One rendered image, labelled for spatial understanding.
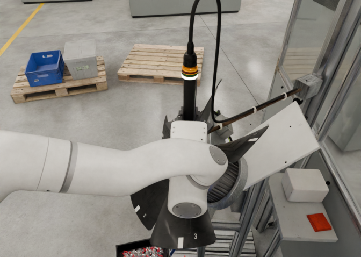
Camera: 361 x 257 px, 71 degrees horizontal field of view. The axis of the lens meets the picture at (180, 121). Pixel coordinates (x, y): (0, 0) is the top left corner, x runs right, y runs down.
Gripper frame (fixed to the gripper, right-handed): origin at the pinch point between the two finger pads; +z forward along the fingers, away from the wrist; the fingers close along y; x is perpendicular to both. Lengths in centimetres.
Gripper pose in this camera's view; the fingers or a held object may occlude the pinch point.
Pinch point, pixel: (189, 114)
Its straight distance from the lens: 76.1
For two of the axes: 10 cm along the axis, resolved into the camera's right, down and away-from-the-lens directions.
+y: 10.0, 0.3, -0.3
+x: 0.0, -7.6, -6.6
